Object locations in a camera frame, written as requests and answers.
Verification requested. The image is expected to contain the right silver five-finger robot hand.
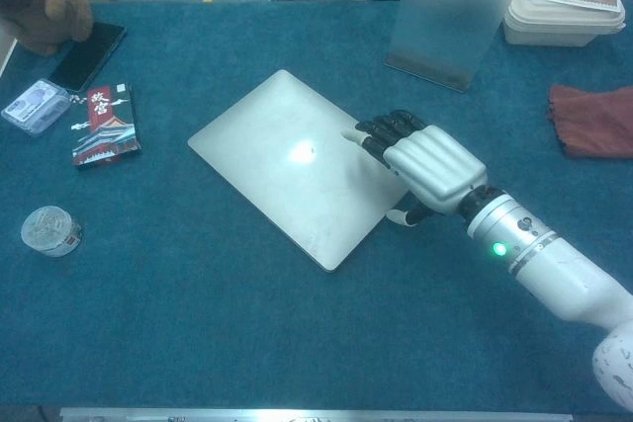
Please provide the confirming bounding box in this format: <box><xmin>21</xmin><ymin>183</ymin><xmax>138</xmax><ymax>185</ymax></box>
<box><xmin>340</xmin><ymin>109</ymin><xmax>489</xmax><ymax>228</ymax></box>

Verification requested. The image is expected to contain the silver laptop with apple logo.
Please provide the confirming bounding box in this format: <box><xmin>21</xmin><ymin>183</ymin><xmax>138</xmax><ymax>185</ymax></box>
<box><xmin>187</xmin><ymin>69</ymin><xmax>414</xmax><ymax>274</ymax></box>

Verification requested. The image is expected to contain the frosted acrylic sign stand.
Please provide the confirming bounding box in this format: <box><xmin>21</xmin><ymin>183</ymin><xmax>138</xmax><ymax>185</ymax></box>
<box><xmin>384</xmin><ymin>0</ymin><xmax>534</xmax><ymax>95</ymax></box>

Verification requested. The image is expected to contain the red cloth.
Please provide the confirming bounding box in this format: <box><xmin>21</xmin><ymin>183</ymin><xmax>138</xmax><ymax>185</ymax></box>
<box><xmin>546</xmin><ymin>83</ymin><xmax>633</xmax><ymax>160</ymax></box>

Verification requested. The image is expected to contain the beige takeout container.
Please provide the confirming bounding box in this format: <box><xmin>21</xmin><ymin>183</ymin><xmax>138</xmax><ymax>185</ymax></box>
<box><xmin>502</xmin><ymin>0</ymin><xmax>627</xmax><ymax>47</ymax></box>

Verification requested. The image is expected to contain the blue table cloth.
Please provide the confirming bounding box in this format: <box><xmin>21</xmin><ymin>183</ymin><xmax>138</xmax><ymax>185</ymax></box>
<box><xmin>0</xmin><ymin>0</ymin><xmax>633</xmax><ymax>416</ymax></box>

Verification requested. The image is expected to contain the dark box with palace print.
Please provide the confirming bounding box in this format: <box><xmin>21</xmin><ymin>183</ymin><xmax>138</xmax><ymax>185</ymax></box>
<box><xmin>71</xmin><ymin>81</ymin><xmax>143</xmax><ymax>171</ymax></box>

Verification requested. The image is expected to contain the black smartphone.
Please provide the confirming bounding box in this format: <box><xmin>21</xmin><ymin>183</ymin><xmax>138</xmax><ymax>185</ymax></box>
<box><xmin>47</xmin><ymin>22</ymin><xmax>128</xmax><ymax>93</ymax></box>

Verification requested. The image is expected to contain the clear round jar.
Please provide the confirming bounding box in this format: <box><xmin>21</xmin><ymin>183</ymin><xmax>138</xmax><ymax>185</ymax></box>
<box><xmin>20</xmin><ymin>204</ymin><xmax>84</xmax><ymax>259</ymax></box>

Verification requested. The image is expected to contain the clear plastic case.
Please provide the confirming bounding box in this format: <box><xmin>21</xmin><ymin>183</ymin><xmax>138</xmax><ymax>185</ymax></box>
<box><xmin>0</xmin><ymin>78</ymin><xmax>70</xmax><ymax>138</ymax></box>

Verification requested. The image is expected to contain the aluminium rail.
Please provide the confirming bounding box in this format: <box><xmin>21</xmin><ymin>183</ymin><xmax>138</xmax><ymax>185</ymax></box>
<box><xmin>58</xmin><ymin>406</ymin><xmax>575</xmax><ymax>422</ymax></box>

